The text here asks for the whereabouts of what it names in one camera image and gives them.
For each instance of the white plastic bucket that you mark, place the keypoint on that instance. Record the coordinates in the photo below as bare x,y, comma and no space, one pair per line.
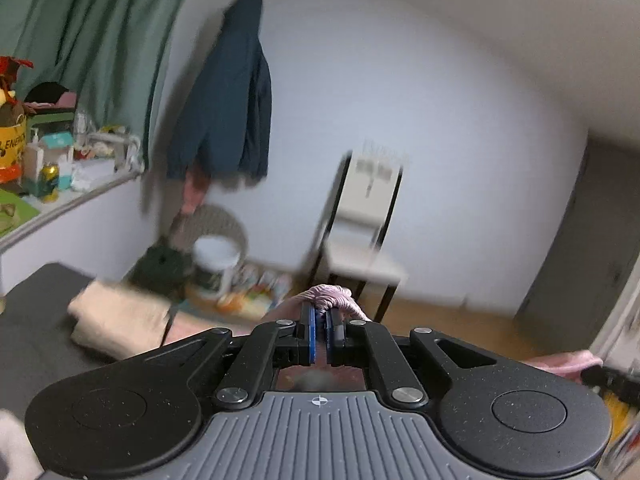
215,259

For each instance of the teal white carton box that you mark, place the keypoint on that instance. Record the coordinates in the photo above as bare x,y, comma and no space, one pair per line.
52,147

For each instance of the dark green small stool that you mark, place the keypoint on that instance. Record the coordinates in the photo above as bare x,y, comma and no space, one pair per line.
162,270

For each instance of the mauve pink ribbed garment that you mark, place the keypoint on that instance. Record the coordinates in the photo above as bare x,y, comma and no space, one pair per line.
321,377

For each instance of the white black wooden chair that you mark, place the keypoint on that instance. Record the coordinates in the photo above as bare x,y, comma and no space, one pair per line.
365,198

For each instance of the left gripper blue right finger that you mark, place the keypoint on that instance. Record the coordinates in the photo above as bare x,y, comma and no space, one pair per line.
370,347

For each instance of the yellow drink can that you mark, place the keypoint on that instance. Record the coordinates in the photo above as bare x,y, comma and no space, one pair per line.
48,182

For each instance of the green curtain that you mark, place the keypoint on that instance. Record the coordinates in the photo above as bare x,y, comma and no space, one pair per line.
111,53

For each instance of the dark teal hanging jacket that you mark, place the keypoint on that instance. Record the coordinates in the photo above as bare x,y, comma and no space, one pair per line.
224,126

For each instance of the pile of sneakers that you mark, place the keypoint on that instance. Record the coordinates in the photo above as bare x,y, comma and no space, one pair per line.
255,291

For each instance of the yellow plush toy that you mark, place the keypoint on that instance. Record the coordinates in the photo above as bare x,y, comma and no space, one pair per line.
12,109

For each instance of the pink hanging garment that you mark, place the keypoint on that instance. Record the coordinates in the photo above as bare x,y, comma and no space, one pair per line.
195,188

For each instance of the yellow orange cardboard box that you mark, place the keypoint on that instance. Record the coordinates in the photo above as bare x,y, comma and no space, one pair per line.
12,145

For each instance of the dark grey bed sheet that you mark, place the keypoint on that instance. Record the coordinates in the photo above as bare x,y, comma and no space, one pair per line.
47,379

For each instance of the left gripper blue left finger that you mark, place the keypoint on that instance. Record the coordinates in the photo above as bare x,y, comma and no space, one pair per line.
262,354

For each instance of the dark grey door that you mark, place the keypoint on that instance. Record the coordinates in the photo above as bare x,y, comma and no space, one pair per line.
592,254

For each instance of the pink yellow striped knit sweater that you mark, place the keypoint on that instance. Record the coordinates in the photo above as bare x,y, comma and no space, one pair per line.
184,325

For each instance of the beige folded garment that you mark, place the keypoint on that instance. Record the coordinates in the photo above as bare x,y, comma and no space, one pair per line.
118,321

